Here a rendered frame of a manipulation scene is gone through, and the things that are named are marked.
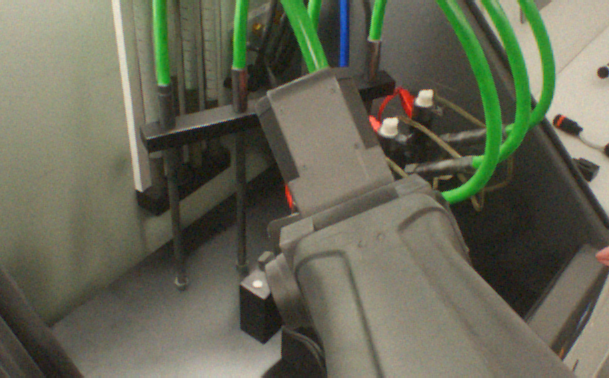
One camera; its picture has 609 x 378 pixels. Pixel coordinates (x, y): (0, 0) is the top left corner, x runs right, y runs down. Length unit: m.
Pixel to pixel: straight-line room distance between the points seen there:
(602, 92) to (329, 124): 0.95
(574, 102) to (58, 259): 0.79
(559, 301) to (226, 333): 0.42
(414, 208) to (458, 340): 0.13
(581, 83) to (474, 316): 1.16
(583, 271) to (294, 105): 0.68
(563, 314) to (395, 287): 0.76
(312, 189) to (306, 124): 0.03
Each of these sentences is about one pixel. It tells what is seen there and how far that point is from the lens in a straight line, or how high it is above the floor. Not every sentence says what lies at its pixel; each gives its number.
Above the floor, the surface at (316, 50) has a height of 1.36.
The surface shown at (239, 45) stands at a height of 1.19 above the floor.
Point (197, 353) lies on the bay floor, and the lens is 1.01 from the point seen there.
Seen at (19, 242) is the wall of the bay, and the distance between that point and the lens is 0.96.
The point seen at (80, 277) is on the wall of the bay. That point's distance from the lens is 1.06.
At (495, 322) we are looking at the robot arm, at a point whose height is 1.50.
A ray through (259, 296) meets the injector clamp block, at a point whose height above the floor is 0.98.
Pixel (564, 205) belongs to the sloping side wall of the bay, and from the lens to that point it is 1.04.
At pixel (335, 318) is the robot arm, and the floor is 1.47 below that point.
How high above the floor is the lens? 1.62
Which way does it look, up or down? 40 degrees down
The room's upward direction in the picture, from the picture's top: 3 degrees clockwise
